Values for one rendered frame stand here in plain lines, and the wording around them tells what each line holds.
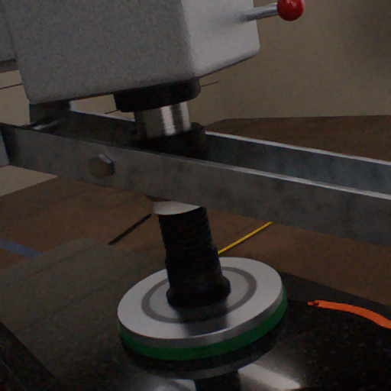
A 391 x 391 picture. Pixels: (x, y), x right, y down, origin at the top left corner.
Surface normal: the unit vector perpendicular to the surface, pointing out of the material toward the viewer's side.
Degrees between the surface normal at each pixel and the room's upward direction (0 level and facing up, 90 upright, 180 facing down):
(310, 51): 90
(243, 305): 0
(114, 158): 90
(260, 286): 0
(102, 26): 90
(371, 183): 90
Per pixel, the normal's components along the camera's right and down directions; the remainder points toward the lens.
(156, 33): -0.37, 0.33
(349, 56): -0.72, 0.33
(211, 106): 0.66, 0.09
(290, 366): -0.18, -0.94
